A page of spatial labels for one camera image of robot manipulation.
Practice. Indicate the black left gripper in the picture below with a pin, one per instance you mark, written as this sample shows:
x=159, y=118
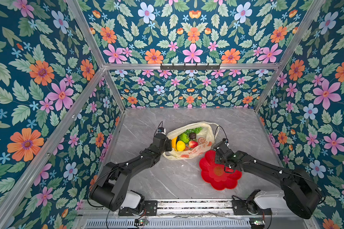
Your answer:
x=168, y=142

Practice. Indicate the yellow fake lemon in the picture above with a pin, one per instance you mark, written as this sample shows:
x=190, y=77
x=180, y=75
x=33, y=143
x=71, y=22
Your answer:
x=180, y=146

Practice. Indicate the red flower-shaped plate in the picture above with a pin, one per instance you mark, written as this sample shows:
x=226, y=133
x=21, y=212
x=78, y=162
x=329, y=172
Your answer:
x=217, y=175

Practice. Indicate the light green fake fruit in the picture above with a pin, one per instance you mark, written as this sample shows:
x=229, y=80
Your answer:
x=184, y=137

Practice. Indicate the yellow printed plastic bag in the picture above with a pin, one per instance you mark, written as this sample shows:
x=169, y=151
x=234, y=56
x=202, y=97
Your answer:
x=206, y=139

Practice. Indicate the dark brown fake fruit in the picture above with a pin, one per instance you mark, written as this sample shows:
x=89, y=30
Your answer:
x=192, y=136

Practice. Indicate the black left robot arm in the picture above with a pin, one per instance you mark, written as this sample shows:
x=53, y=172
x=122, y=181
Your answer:
x=111, y=189

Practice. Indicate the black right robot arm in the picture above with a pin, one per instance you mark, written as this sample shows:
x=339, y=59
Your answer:
x=301, y=194

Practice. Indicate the orange yellow fake banana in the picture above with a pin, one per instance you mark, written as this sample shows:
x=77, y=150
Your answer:
x=174, y=142

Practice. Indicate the red fake strawberry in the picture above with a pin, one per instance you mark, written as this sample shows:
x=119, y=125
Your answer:
x=192, y=144

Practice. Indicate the green fake grape bunch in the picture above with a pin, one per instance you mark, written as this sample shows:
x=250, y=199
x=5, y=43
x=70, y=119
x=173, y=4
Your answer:
x=194, y=130

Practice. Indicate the black hook rack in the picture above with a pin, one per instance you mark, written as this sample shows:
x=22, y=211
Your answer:
x=183, y=67

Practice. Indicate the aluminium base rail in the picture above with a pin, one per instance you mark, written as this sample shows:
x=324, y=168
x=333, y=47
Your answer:
x=224, y=213

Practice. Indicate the aluminium frame back crossbar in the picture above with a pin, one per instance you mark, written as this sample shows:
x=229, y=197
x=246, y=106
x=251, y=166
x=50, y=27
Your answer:
x=244, y=66

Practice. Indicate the aluminium frame crossbar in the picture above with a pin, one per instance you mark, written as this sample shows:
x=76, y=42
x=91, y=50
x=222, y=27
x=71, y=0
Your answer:
x=244, y=66
x=18, y=192

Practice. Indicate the aluminium frame corner post left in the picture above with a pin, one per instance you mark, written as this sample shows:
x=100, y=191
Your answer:
x=90, y=40

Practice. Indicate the aluminium frame corner post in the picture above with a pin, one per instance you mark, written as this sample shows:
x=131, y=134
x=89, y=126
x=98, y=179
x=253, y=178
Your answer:
x=90, y=40
x=309, y=17

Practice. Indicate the aluminium frame left crossbar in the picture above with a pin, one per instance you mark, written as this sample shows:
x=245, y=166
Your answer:
x=18, y=192

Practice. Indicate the aluminium frame corner post right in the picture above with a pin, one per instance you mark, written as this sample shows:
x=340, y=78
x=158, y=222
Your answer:
x=309, y=17

